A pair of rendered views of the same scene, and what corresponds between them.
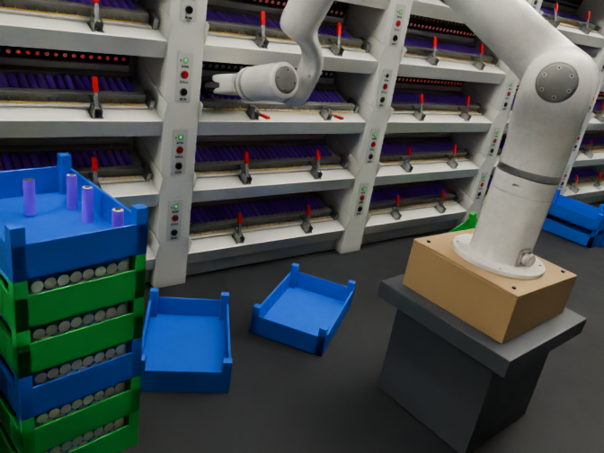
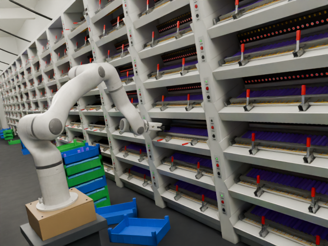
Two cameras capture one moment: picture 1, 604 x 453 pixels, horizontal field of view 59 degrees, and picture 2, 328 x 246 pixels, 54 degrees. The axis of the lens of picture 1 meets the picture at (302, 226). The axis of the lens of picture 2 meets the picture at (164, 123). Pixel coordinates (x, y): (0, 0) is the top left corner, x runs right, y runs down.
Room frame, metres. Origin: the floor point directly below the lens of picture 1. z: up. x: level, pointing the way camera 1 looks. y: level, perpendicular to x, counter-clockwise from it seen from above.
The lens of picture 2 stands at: (1.80, -1.77, 0.87)
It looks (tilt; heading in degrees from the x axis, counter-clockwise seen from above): 8 degrees down; 99
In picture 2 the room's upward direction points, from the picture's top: 9 degrees counter-clockwise
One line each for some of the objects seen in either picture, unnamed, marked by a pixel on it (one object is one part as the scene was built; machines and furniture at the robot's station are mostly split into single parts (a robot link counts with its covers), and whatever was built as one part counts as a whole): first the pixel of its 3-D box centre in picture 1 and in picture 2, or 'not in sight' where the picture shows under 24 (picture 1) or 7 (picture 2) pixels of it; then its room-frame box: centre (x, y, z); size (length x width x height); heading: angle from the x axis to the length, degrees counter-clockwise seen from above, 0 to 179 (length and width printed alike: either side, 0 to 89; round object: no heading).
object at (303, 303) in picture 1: (306, 305); (139, 228); (1.30, -0.05, 0.04); 0.30 x 0.20 x 0.08; 164
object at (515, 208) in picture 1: (511, 217); (53, 183); (1.04, -0.42, 0.47); 0.19 x 0.19 x 0.18
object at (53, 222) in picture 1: (44, 207); (75, 153); (0.79, 0.42, 0.44); 0.30 x 0.20 x 0.08; 48
